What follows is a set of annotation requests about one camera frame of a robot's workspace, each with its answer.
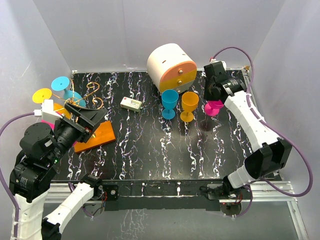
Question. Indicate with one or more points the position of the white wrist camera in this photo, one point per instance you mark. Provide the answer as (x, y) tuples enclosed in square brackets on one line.
[(214, 60), (47, 112)]

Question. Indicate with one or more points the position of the pink wine glass left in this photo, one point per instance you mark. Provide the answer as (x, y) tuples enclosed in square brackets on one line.
[(50, 124)]

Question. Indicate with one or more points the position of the white round drawer cabinet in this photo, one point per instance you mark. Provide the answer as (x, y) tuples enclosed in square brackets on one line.
[(170, 68)]

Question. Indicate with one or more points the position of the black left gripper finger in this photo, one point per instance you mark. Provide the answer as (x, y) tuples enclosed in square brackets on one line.
[(99, 116), (83, 116)]

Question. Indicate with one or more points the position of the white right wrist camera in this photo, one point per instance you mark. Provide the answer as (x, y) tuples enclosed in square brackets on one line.
[(214, 60)]

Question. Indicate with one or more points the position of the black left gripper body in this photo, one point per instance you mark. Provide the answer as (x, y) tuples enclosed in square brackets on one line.
[(68, 132)]

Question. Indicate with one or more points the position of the blue wine glass back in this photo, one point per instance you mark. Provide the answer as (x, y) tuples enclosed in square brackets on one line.
[(62, 83)]

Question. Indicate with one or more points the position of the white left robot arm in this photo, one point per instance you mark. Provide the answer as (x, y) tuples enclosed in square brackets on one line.
[(43, 145)]

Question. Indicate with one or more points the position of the yellow wine glass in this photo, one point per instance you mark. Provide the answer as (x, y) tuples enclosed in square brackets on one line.
[(189, 102), (43, 96)]

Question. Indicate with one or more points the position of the orange wooden rack base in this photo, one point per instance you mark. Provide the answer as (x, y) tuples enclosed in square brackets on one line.
[(104, 134)]

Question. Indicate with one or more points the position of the pink wine glass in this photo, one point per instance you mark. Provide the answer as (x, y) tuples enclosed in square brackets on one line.
[(50, 124), (212, 108)]

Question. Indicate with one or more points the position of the pink wine glass front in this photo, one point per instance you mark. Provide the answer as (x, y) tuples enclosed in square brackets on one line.
[(212, 108)]

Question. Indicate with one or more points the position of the black front mounting rail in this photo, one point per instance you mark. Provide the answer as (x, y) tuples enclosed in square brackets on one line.
[(179, 194)]

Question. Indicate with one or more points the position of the blue wine glass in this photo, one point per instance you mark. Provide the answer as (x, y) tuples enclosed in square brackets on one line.
[(169, 100), (62, 83)]

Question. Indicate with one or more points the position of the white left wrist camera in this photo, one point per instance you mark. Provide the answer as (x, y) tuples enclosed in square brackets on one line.
[(47, 112)]

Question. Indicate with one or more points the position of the small white cardboard box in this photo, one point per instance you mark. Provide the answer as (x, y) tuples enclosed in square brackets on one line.
[(131, 104)]

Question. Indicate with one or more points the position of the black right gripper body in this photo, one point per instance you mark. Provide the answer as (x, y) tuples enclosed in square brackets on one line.
[(208, 93)]

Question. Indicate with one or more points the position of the blue wine glass front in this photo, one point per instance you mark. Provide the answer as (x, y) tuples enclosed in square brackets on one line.
[(169, 100)]

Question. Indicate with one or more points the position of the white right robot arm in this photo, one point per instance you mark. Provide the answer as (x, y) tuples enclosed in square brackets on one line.
[(270, 151)]

